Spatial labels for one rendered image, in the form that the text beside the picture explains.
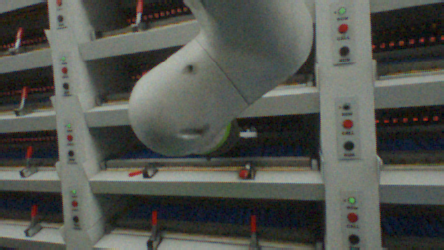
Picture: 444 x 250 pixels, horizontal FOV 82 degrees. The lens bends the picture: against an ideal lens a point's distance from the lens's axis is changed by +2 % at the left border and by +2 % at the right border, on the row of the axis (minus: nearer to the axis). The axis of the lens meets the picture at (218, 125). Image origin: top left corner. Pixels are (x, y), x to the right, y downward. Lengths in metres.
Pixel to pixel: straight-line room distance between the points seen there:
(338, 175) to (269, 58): 0.37
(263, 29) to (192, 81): 0.08
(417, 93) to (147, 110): 0.49
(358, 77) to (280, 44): 0.33
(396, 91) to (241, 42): 0.40
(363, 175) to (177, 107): 0.42
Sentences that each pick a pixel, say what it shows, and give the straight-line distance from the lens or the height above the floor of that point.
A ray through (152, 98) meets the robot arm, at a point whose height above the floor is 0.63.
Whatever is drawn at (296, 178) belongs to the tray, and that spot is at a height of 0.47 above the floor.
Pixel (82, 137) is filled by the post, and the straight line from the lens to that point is 0.79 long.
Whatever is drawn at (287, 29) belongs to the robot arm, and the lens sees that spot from 0.26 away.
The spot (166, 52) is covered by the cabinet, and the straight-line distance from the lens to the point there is 0.88.
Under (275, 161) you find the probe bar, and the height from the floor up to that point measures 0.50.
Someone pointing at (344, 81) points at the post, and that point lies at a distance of 0.56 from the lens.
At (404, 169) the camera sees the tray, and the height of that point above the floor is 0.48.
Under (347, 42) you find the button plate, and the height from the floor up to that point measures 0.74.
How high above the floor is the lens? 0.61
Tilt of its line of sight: 1 degrees down
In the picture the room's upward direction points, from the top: 4 degrees counter-clockwise
